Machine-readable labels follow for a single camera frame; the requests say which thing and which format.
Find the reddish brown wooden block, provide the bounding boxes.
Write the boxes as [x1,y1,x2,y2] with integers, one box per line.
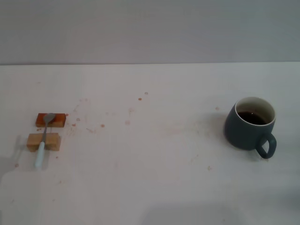
[35,112,67,128]

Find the spoon with light blue handle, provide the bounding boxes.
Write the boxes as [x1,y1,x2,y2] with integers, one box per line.
[34,112,56,168]

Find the grey ceramic coffee cup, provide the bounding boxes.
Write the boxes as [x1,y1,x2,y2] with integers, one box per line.
[224,96,278,159]

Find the light tan wooden block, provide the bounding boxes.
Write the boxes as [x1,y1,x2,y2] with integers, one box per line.
[26,133,61,151]

